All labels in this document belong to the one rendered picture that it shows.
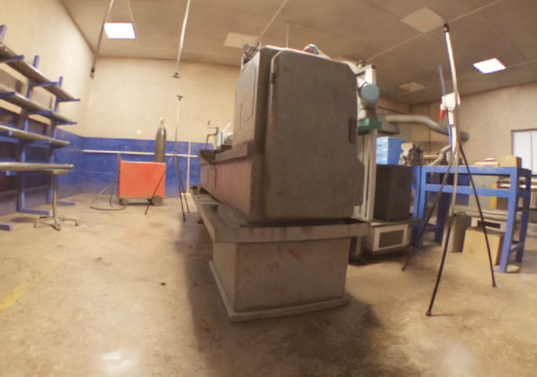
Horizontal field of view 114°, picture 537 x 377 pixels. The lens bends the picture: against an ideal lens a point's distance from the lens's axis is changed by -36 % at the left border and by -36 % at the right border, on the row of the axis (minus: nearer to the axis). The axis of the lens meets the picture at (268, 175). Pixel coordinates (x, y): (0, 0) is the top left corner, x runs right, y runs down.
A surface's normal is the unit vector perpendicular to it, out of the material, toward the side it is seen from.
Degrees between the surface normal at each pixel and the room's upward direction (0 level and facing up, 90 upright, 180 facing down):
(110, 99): 90
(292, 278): 90
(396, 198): 90
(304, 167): 90
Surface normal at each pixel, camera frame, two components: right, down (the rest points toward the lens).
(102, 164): 0.33, 0.03
